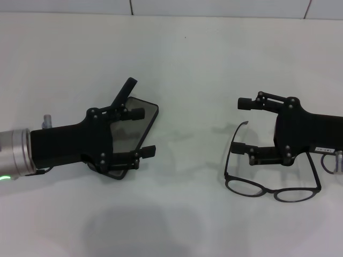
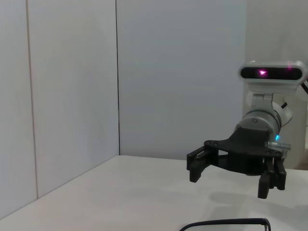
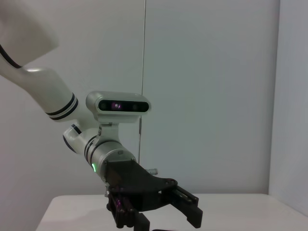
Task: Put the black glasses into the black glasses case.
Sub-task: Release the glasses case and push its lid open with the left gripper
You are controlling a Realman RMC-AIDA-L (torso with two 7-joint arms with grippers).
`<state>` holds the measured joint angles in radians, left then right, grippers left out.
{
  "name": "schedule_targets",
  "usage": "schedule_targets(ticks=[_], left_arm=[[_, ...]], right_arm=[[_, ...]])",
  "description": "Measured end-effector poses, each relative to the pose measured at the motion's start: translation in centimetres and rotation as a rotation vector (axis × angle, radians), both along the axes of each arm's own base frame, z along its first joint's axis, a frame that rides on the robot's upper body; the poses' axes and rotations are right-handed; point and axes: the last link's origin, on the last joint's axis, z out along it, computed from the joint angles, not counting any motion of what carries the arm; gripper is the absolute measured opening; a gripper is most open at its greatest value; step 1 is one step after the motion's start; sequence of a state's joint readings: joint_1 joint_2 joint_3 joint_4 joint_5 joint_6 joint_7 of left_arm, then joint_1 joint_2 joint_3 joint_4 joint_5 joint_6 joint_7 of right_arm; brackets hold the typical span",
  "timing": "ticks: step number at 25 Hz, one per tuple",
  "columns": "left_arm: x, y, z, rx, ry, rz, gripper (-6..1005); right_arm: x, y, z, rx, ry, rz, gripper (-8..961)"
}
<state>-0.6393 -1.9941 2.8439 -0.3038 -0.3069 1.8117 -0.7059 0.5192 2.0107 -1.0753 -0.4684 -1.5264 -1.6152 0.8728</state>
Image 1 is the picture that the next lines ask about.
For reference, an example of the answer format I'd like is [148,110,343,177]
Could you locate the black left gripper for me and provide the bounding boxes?
[30,104,157,172]

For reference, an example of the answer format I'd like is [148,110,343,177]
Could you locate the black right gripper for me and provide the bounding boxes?
[230,91,343,167]

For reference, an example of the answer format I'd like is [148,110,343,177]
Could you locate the black glasses case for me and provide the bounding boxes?
[87,77,160,181]

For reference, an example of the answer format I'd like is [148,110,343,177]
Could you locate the black glasses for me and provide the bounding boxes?
[223,120,323,202]

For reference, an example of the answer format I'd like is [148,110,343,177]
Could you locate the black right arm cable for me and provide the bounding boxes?
[320,153,339,174]

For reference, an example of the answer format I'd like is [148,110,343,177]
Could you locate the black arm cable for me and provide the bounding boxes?
[34,167,52,177]
[320,153,339,174]

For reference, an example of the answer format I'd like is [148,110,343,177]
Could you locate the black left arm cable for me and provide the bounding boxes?
[34,167,52,177]

